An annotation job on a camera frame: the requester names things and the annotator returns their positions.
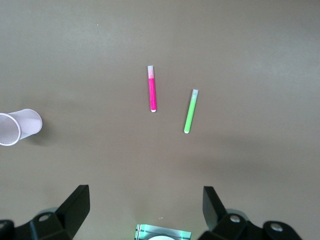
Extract green marker pen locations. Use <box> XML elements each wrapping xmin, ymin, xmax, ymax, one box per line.
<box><xmin>183</xmin><ymin>89</ymin><xmax>200</xmax><ymax>134</ymax></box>

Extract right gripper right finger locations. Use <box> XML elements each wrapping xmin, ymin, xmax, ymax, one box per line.
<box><xmin>199</xmin><ymin>186</ymin><xmax>303</xmax><ymax>240</ymax></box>

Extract pink mesh pen holder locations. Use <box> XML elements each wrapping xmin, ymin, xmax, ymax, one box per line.
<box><xmin>0</xmin><ymin>108</ymin><xmax>43</xmax><ymax>147</ymax></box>

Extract red and purple markers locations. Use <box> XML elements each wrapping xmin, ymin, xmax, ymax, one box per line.
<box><xmin>147</xmin><ymin>65</ymin><xmax>158</xmax><ymax>113</ymax></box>

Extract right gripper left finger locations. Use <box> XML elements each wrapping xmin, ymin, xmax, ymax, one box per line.
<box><xmin>0</xmin><ymin>184</ymin><xmax>90</xmax><ymax>240</ymax></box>

